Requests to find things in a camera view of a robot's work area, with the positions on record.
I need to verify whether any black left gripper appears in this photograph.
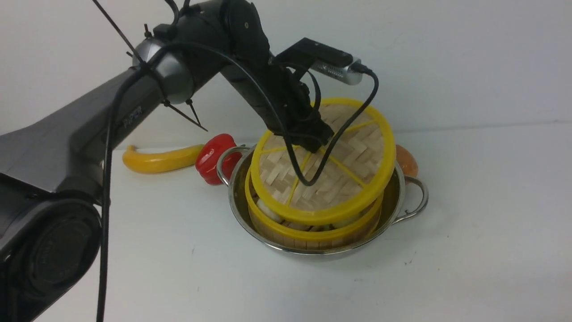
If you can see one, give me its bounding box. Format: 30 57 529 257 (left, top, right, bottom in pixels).
221 55 334 153

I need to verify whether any brown toy potato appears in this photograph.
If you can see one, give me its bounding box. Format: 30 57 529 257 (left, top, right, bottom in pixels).
396 144 419 178

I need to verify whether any white toy bun lower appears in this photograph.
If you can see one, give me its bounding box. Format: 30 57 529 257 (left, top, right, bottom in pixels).
256 199 284 224

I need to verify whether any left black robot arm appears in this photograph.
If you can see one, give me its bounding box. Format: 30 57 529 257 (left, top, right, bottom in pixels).
1 0 334 322

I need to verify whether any stainless steel pot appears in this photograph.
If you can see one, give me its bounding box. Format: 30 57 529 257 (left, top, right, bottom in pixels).
216 145 429 262

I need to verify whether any bamboo steamer basket yellow rim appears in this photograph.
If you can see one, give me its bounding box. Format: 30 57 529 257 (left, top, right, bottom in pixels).
243 177 384 250

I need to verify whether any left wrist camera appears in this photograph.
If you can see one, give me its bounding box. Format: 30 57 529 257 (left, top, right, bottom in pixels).
273 38 363 85

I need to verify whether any yellow toy banana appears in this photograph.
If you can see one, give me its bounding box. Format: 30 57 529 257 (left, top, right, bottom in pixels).
122 144 205 174

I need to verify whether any woven bamboo steamer lid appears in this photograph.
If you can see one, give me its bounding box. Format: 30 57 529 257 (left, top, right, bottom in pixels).
250 106 396 225

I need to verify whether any red toy bell pepper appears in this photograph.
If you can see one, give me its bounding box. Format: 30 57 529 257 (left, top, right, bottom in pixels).
195 134 242 186

